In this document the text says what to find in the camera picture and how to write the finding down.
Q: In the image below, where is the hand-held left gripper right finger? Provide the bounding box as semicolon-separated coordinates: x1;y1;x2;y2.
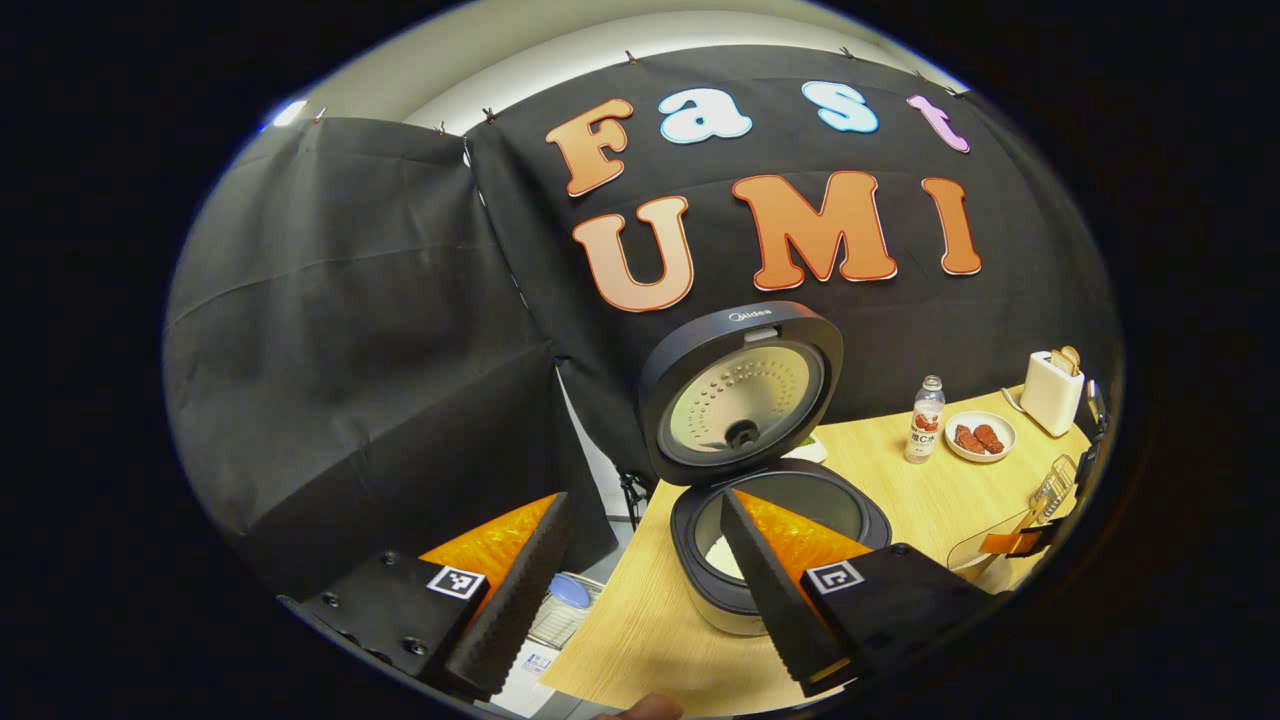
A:
718;488;1013;699

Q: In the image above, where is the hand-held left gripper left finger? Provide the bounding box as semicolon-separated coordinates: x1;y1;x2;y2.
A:
280;490;576;703

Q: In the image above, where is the wire chopstick holder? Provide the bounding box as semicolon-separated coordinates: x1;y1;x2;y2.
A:
1030;453;1079;521

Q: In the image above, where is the white rice heap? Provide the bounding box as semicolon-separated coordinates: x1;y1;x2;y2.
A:
705;535;746;583

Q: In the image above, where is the black rice cooker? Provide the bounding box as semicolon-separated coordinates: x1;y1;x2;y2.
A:
638;300;893;638

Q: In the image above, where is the glass bowl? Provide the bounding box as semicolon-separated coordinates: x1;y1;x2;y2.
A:
945;520;1051;596

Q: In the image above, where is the white slatted crate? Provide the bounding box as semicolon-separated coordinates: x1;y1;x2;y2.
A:
525;572;606;651

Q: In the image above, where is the white round plate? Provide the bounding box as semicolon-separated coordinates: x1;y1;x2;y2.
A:
944;410;1018;464

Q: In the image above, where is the clear drink bottle red label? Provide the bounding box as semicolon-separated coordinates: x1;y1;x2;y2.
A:
903;375;947;465

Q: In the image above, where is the white toaster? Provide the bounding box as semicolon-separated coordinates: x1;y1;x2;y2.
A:
1019;350;1086;438

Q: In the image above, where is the black tripod stand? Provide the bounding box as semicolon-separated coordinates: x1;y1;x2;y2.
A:
618;470;651;531

